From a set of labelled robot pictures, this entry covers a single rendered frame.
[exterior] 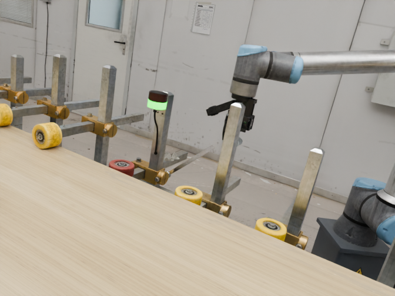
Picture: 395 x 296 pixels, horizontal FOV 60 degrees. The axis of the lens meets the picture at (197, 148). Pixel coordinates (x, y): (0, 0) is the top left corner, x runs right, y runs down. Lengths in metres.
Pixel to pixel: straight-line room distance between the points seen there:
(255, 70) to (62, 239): 0.76
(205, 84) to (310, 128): 1.23
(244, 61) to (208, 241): 0.60
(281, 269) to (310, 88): 2.93
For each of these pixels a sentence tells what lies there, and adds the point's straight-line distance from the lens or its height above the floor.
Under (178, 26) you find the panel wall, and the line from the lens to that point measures 4.08.
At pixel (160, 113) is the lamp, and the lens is 1.14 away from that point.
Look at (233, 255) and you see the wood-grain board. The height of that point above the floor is 0.90.
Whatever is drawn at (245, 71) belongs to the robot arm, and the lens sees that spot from 1.15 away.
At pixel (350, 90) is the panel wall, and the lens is 3.58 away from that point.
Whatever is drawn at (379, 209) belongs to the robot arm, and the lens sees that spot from 1.51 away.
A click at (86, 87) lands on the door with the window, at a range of 4.89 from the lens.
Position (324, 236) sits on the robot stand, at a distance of 1.77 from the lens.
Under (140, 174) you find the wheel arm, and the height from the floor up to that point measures 0.85.
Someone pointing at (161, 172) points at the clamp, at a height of 0.87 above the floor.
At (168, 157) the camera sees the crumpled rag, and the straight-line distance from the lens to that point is 1.34.
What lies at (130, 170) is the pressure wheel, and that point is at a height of 0.90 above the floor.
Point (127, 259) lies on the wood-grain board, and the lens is 0.72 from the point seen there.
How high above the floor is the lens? 1.34
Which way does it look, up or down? 18 degrees down
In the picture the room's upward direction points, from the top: 11 degrees clockwise
